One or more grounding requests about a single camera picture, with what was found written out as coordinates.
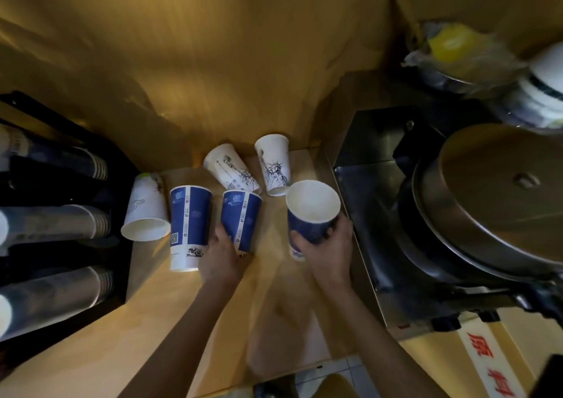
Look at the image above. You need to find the person's left hand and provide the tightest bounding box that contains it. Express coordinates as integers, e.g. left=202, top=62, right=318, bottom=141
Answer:
left=198, top=224, right=254, bottom=287

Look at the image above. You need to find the person's right hand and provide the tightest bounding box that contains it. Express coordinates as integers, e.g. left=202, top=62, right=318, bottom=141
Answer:
left=290, top=213, right=355, bottom=295

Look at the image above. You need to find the blue paper cup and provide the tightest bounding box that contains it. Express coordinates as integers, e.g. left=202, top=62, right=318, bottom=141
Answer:
left=169, top=185, right=213, bottom=273
left=219, top=189, right=263, bottom=257
left=286, top=180, right=342, bottom=262

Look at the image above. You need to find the white paper cup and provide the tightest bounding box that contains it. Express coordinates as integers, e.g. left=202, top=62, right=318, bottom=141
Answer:
left=121, top=173, right=171, bottom=243
left=203, top=143, right=263, bottom=195
left=255, top=134, right=291, bottom=197

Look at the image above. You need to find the black cup dispenser rack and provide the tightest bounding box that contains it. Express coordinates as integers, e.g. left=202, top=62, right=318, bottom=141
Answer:
left=0, top=90, right=137, bottom=367

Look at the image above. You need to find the stack of grey paper cups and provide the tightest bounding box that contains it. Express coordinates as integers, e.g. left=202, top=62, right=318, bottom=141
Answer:
left=0, top=266, right=114, bottom=342
left=0, top=204, right=111, bottom=258

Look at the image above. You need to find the stack of printed paper cups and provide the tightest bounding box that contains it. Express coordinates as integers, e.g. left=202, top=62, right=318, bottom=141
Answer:
left=0, top=123, right=108, bottom=181

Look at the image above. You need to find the person's right forearm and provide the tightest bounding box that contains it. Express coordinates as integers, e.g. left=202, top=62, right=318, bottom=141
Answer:
left=325, top=284, right=449, bottom=398

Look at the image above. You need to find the person's left forearm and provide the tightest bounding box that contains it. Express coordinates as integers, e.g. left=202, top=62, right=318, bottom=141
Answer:
left=116, top=277, right=247, bottom=398

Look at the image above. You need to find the person's right leg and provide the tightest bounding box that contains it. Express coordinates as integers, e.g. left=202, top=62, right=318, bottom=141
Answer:
left=307, top=373, right=359, bottom=398

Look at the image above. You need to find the stainless steel appliance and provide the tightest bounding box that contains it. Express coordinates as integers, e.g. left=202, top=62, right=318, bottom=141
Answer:
left=332, top=105, right=563, bottom=329

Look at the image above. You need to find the cardboard box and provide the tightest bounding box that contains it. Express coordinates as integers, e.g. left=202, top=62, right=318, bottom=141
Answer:
left=398, top=309, right=563, bottom=398

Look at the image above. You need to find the round metal lid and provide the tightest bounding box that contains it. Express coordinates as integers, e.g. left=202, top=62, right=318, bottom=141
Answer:
left=413, top=123, right=563, bottom=280

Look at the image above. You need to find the metal bowl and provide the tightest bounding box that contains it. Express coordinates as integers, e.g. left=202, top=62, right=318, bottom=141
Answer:
left=418, top=65, right=498, bottom=97

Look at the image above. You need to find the yellow item in plastic bag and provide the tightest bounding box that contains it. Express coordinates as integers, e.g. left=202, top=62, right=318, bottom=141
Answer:
left=401, top=21, right=527, bottom=97

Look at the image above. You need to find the black appliance handle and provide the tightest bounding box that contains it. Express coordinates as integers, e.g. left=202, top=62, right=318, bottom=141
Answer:
left=530, top=354, right=563, bottom=398

